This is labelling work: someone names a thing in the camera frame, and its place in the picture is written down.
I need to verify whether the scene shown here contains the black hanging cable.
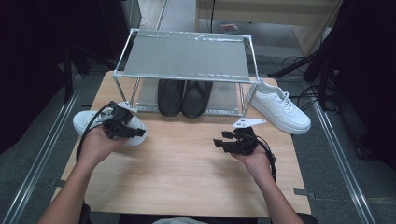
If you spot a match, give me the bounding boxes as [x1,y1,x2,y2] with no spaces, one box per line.
[210,0,217,34]

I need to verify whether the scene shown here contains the person's left hand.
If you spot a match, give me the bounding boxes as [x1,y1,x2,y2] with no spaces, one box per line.
[78,125,129,171]

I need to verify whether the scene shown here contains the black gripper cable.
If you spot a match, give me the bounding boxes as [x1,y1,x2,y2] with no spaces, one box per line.
[76,102,115,162]
[255,134,278,183]

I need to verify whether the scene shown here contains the aluminium floor rail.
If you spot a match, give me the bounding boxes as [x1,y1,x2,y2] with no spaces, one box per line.
[312,102,377,224]
[0,74,83,224]

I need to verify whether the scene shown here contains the person's grey clothing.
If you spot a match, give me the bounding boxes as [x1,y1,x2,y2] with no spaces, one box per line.
[152,217,200,224]

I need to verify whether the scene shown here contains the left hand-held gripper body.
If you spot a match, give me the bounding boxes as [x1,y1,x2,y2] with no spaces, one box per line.
[96,101,139,140]

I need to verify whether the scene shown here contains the small red item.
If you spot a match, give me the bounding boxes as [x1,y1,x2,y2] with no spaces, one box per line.
[219,21,240,32]

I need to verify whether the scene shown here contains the dark curtain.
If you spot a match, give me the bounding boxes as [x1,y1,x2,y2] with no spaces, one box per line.
[306,0,396,171]

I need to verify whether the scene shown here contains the metal shoe rack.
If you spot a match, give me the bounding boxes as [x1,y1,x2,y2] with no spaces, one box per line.
[112,27,262,118]

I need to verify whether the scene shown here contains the black floor cables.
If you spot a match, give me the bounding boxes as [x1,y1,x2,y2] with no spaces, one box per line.
[279,55,339,132]

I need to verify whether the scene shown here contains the black stand leg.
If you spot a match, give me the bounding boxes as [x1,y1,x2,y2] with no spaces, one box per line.
[266,54,316,78]

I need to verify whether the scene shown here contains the grey tape piece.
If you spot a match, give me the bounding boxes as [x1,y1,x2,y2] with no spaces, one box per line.
[293,187,316,200]
[49,177,73,189]

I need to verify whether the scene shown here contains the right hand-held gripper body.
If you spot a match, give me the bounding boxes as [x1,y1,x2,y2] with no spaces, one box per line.
[229,117,267,157]

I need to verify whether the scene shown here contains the person's right hand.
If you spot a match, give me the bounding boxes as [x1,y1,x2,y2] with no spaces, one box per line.
[232,144,275,185]

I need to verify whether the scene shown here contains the white sneaker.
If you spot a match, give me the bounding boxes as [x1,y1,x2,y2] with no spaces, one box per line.
[247,79,312,135]
[72,109,149,147]

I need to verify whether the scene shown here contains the wooden cabinet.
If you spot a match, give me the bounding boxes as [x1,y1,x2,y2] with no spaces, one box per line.
[195,0,344,57]

